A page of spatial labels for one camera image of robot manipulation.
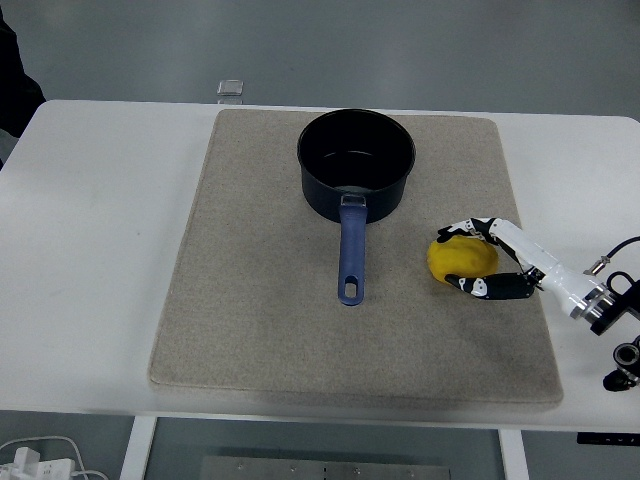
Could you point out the beige fabric mat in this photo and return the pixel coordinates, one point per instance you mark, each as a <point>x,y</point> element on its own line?
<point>260,310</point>

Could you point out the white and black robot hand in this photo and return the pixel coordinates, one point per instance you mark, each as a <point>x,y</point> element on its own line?
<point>530,250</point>

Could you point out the black table control panel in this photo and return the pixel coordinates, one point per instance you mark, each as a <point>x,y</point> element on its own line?
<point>607,439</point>

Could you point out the white table leg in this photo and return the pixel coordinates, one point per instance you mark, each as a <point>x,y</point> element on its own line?
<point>513,457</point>
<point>136,450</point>

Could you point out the white power adapter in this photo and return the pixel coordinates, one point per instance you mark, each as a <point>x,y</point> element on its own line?
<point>35,465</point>

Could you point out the grey metal plate with screws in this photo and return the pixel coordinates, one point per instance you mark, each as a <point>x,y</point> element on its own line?
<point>325,470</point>

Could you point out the yellow potato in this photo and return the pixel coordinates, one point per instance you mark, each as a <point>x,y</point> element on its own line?
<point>462,257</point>

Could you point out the person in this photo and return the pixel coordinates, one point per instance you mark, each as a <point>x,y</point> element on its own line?
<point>12,90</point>

